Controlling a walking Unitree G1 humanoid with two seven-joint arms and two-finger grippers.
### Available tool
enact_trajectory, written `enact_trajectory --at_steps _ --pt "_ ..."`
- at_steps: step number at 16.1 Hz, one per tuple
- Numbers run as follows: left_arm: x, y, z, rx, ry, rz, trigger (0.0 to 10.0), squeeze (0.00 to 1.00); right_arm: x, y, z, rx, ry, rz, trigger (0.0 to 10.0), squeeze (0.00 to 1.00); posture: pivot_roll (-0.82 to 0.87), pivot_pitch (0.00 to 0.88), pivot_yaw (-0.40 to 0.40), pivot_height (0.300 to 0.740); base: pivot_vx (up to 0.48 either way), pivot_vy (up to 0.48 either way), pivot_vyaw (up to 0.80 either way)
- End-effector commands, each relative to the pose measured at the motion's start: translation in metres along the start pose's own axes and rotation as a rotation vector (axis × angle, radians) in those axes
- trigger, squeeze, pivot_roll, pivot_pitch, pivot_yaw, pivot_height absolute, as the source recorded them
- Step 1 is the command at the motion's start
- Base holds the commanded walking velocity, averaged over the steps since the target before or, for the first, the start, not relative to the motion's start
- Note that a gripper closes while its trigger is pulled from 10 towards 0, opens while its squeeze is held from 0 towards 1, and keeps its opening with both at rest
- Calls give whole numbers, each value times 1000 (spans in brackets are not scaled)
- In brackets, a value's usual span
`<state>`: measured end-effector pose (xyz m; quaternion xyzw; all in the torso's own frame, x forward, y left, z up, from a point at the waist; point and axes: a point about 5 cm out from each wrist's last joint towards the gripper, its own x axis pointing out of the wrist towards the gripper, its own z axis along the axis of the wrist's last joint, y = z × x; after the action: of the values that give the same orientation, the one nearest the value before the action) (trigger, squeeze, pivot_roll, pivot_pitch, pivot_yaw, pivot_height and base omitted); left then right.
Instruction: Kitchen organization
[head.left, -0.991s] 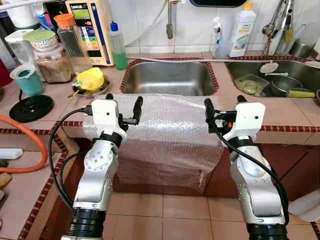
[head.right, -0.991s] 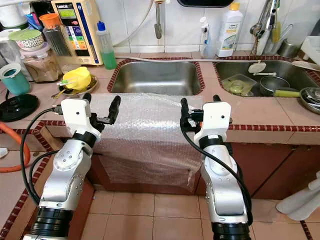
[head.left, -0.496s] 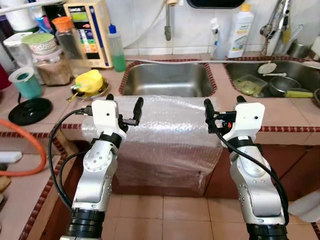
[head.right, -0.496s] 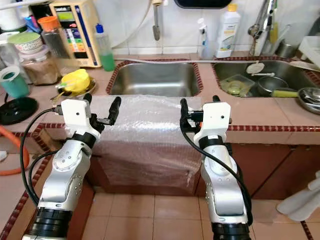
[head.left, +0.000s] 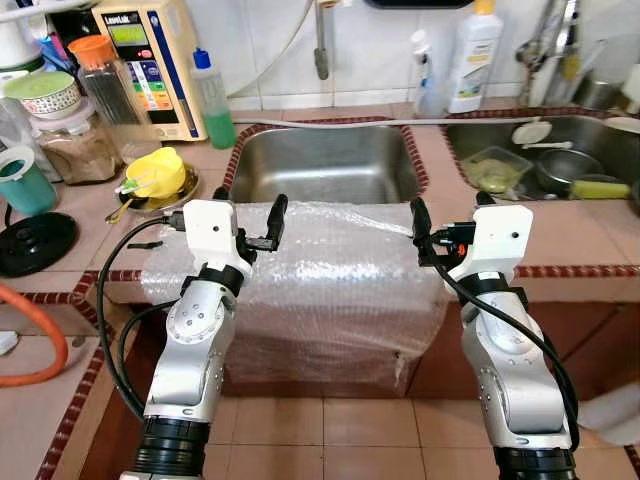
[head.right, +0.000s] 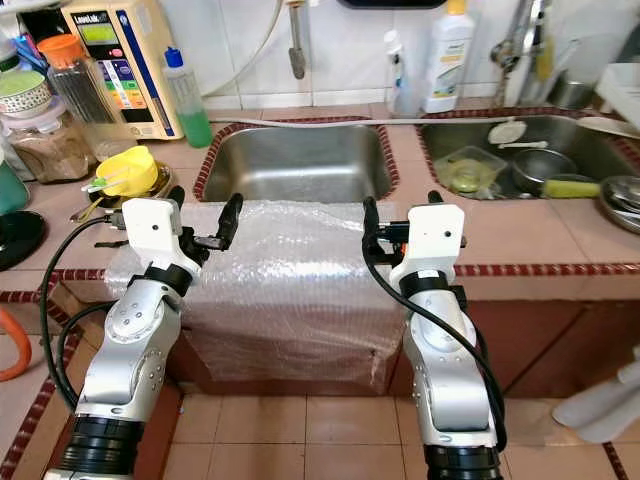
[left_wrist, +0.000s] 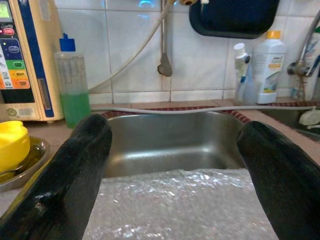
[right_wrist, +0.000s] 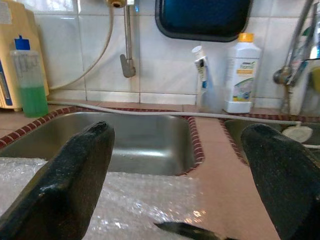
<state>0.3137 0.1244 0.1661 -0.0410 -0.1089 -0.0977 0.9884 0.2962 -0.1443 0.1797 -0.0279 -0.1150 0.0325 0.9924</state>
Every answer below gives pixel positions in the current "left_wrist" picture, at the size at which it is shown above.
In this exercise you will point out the green detergent bottle blue cap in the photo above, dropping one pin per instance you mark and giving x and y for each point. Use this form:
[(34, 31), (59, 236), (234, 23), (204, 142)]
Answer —
[(73, 107)]

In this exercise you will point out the grey metal spout pipe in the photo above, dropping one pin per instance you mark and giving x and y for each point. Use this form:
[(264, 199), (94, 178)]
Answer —
[(165, 65)]

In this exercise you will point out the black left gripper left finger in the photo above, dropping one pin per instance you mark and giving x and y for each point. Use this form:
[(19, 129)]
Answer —
[(62, 185)]

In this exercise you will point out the small steel side sink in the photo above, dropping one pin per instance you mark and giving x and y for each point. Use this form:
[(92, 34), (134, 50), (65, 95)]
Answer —
[(282, 117)]

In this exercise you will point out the yellow plastic cup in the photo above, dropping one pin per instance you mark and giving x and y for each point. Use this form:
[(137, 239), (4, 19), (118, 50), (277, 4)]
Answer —
[(12, 145)]

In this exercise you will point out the small white tube bottle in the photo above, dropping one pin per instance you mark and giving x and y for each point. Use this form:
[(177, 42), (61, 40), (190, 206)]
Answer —
[(241, 60)]

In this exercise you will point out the steel bowl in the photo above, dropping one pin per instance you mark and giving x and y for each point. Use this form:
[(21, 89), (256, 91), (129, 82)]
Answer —
[(37, 155)]

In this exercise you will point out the clear bubble wrap sheet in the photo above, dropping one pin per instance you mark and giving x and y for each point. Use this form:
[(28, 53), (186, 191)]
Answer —
[(175, 205)]

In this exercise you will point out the cream water ionizer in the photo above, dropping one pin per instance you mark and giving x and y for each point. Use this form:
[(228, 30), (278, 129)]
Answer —
[(42, 62)]

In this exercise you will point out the steel sink basin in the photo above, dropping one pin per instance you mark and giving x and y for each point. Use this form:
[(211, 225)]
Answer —
[(170, 140)]

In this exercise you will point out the white cleaner bottle yellow cap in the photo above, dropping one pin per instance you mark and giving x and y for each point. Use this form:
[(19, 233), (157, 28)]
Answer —
[(268, 65)]

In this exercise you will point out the chrome faucet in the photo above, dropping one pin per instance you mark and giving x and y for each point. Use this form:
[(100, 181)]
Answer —
[(297, 68)]

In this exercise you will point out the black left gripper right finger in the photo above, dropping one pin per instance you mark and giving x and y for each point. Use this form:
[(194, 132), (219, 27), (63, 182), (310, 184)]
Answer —
[(282, 185)]

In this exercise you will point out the dark blue tray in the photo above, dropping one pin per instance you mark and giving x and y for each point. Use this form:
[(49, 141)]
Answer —
[(232, 17)]

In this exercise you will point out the clear spray bottle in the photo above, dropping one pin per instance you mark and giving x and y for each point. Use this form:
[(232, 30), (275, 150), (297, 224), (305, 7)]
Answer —
[(250, 92)]

